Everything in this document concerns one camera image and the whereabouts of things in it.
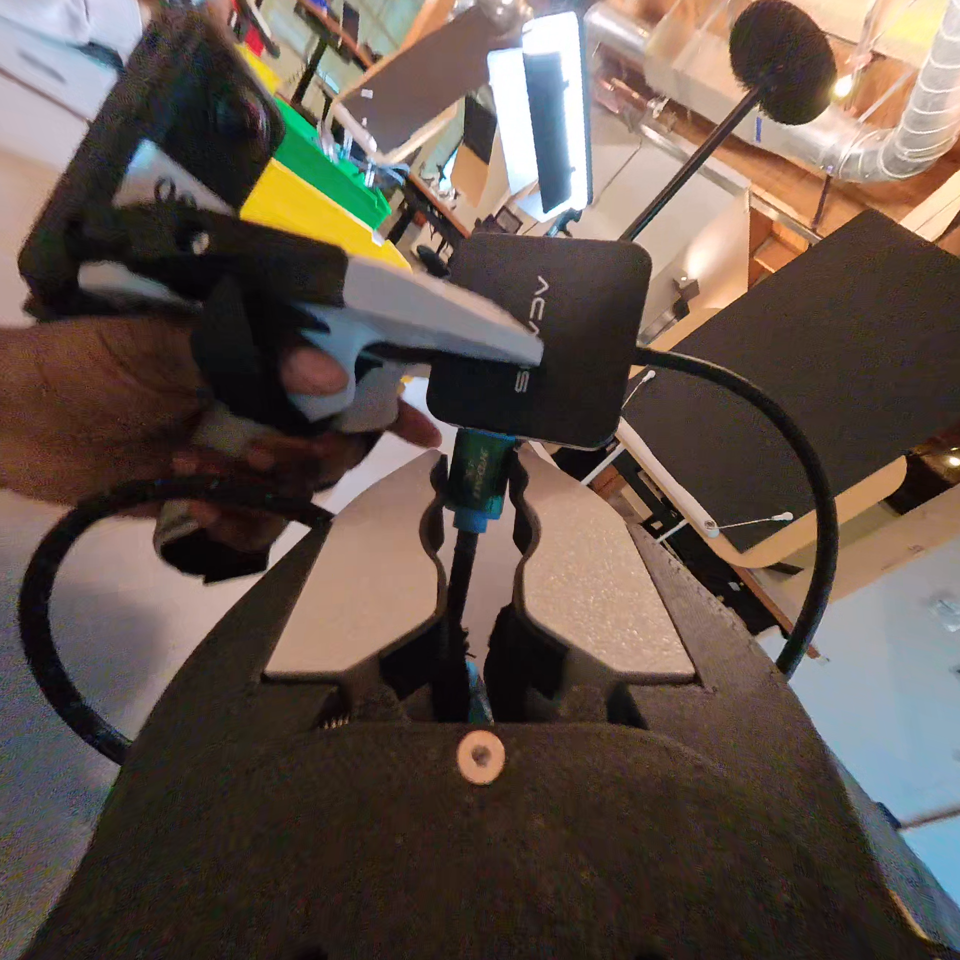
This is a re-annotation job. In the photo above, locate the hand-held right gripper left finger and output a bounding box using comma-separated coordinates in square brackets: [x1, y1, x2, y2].
[262, 448, 451, 682]

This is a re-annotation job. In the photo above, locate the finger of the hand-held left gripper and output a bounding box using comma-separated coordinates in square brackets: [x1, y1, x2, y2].
[300, 258, 545, 369]

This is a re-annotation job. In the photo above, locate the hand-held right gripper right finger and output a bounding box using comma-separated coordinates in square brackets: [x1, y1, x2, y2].
[511, 446, 699, 685]

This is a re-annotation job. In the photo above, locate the black square adapter hub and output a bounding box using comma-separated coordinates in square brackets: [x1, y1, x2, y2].
[426, 232, 840, 680]

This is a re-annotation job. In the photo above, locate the black HDMI cable green plug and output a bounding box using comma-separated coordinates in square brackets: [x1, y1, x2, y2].
[18, 429, 519, 766]

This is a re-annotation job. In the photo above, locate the yellow plastic bin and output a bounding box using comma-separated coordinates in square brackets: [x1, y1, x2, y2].
[240, 161, 414, 271]

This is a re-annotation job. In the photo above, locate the person's left hand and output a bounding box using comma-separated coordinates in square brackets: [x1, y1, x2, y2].
[0, 313, 445, 552]

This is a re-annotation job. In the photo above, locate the small cardboard box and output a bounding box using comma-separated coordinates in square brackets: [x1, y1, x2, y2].
[450, 93, 500, 207]

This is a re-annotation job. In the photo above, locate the green plastic bin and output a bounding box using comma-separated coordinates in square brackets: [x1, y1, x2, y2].
[273, 97, 391, 230]

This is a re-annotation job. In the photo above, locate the black panel wooden edge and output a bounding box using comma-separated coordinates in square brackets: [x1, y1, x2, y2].
[333, 7, 519, 162]

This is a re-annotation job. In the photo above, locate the LED light panel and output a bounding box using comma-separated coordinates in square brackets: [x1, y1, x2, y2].
[487, 11, 594, 222]

